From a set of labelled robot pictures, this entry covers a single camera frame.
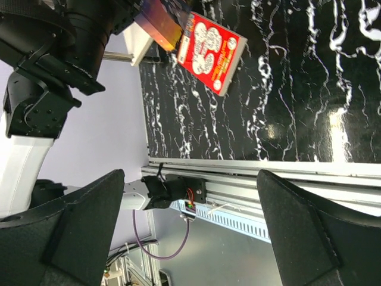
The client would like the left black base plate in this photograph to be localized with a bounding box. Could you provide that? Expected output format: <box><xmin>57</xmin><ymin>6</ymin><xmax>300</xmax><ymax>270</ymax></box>
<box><xmin>164</xmin><ymin>174</ymin><xmax>207</xmax><ymax>204</ymax></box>

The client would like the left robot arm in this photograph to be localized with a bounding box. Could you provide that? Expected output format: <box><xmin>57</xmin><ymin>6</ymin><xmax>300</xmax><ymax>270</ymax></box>
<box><xmin>1</xmin><ymin>1</ymin><xmax>142</xmax><ymax>217</ymax></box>

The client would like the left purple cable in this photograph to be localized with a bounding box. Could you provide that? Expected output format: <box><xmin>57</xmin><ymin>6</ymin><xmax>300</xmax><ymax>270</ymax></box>
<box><xmin>132</xmin><ymin>208</ymin><xmax>191</xmax><ymax>260</ymax></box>

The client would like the aluminium mounting rail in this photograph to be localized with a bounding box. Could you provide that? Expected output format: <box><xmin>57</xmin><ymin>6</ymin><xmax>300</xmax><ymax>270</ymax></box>
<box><xmin>141</xmin><ymin>157</ymin><xmax>380</xmax><ymax>216</ymax></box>

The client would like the white two-tier wooden shelf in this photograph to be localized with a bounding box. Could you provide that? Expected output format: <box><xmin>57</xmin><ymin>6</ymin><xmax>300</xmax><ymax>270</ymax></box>
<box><xmin>103</xmin><ymin>22</ymin><xmax>160</xmax><ymax>67</ymax></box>

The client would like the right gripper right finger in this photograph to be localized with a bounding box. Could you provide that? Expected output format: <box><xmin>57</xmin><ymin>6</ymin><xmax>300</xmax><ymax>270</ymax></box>
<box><xmin>261</xmin><ymin>187</ymin><xmax>380</xmax><ymax>285</ymax></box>

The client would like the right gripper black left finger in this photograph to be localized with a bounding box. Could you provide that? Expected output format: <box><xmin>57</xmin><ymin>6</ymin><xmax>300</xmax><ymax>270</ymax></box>
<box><xmin>1</xmin><ymin>169</ymin><xmax>124</xmax><ymax>285</ymax></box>

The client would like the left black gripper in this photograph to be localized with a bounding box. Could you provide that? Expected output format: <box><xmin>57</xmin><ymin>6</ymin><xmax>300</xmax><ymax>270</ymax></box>
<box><xmin>111</xmin><ymin>0</ymin><xmax>142</xmax><ymax>35</ymax></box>

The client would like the white slotted cable duct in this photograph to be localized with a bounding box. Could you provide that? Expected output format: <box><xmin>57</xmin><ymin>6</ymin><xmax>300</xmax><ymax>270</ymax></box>
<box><xmin>170</xmin><ymin>200</ymin><xmax>271</xmax><ymax>244</ymax></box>

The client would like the smartphone on table edge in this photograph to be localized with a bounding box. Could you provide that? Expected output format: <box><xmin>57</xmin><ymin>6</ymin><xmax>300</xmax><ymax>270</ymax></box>
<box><xmin>159</xmin><ymin>269</ymin><xmax>172</xmax><ymax>286</ymax></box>

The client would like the red puzzle book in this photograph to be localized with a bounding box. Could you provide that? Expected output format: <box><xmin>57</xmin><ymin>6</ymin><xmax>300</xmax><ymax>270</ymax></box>
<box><xmin>177</xmin><ymin>12</ymin><xmax>247</xmax><ymax>97</ymax></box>

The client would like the black marble pattern mat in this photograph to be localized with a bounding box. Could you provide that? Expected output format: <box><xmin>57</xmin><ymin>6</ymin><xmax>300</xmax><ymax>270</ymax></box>
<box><xmin>140</xmin><ymin>1</ymin><xmax>380</xmax><ymax>163</ymax></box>

